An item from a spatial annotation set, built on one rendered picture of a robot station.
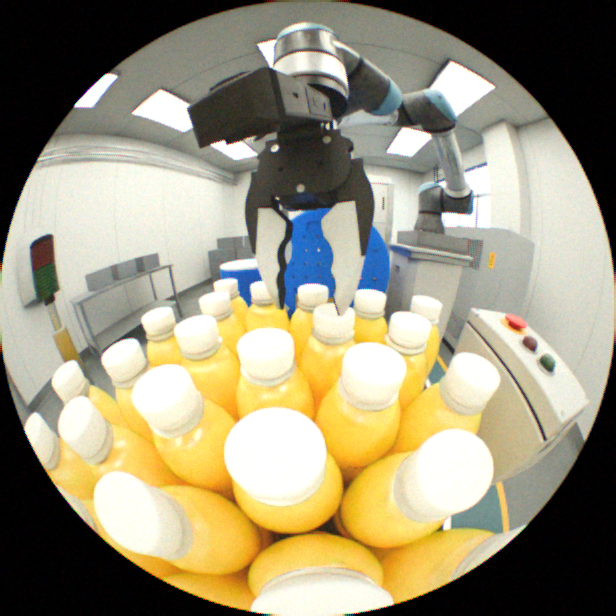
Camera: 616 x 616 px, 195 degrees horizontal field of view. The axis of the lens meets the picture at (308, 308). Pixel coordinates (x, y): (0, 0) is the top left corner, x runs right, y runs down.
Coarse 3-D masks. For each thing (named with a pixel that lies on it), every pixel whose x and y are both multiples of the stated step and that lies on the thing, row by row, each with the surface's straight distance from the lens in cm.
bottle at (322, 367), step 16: (320, 336) 16; (352, 336) 17; (304, 352) 18; (320, 352) 16; (336, 352) 16; (304, 368) 18; (320, 368) 17; (336, 368) 17; (320, 384) 18; (320, 400) 19
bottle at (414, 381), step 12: (396, 348) 17; (408, 348) 17; (420, 348) 17; (408, 360) 17; (420, 360) 18; (408, 372) 17; (420, 372) 18; (408, 384) 18; (420, 384) 19; (408, 396) 19
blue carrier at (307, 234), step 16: (304, 224) 41; (320, 224) 40; (304, 240) 41; (320, 240) 40; (304, 256) 41; (320, 256) 40; (368, 256) 39; (384, 256) 39; (288, 272) 43; (304, 272) 42; (320, 272) 41; (368, 272) 40; (384, 272) 40; (288, 288) 44; (368, 288) 41; (384, 288) 41; (288, 304) 46; (352, 304) 42
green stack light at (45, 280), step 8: (40, 272) 41; (48, 272) 41; (56, 272) 43; (32, 280) 43; (40, 280) 41; (48, 280) 41; (56, 280) 42; (40, 288) 41; (48, 288) 41; (56, 288) 41; (40, 296) 41; (48, 296) 41
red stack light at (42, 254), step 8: (48, 240) 42; (32, 248) 42; (40, 248) 41; (48, 248) 42; (32, 256) 42; (40, 256) 41; (48, 256) 41; (32, 264) 42; (40, 264) 41; (48, 264) 42; (32, 272) 43
